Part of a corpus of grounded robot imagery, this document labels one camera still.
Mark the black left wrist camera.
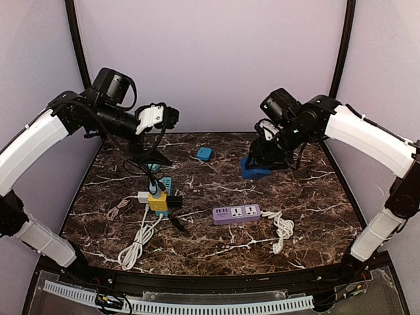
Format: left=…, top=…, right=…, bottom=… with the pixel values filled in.
left=92, top=68, right=137, bottom=108

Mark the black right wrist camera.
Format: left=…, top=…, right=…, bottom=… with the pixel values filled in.
left=260, top=88, right=302, bottom=125

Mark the white power strip cord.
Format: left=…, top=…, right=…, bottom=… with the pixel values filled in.
left=117, top=205, right=165, bottom=271

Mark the white USB charger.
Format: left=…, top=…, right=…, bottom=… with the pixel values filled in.
left=136, top=192, right=150, bottom=204

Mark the white slotted cable duct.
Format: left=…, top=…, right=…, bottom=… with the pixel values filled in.
left=42, top=280, right=315, bottom=315

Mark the dark blue cube adapter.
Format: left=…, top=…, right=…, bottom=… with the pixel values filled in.
left=240, top=157, right=272, bottom=180

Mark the pink white charging cable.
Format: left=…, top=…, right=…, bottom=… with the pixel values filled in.
left=107, top=198, right=138, bottom=221

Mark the black front rail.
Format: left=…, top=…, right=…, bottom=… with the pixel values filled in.
left=39, top=251, right=391, bottom=298

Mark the purple power strip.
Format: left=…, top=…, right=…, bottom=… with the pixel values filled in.
left=212, top=204, right=262, bottom=226

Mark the black frame post right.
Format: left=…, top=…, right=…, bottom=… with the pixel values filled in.
left=329, top=0, right=356, bottom=98

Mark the black USB cable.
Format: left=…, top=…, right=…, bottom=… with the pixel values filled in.
left=123, top=159, right=167, bottom=194

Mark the blue small charger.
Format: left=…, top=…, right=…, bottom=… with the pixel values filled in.
left=196, top=147, right=213, bottom=161

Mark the yellow cube plug adapter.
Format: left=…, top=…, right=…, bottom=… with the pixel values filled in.
left=148, top=193, right=168, bottom=211

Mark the light blue USB charger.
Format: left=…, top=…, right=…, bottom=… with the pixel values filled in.
left=148, top=181, right=159, bottom=196

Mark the black power adapter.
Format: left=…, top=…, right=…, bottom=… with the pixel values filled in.
left=167, top=196, right=186, bottom=233

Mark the teal small charger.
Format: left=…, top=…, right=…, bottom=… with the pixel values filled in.
left=148, top=163, right=161, bottom=171

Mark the teal power strip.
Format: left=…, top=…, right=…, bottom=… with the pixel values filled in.
left=154, top=177, right=173, bottom=217

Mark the black frame post left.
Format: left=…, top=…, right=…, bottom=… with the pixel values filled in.
left=64, top=0, right=91, bottom=89

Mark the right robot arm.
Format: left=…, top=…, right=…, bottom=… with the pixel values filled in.
left=243, top=89, right=419, bottom=262

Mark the black frame post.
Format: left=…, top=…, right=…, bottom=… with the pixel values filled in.
left=329, top=0, right=356, bottom=98
left=64, top=0, right=91, bottom=89

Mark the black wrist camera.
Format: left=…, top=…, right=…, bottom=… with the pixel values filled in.
left=92, top=68, right=137, bottom=108
left=260, top=88, right=302, bottom=125

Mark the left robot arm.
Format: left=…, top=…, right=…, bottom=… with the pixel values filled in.
left=1, top=87, right=180, bottom=270

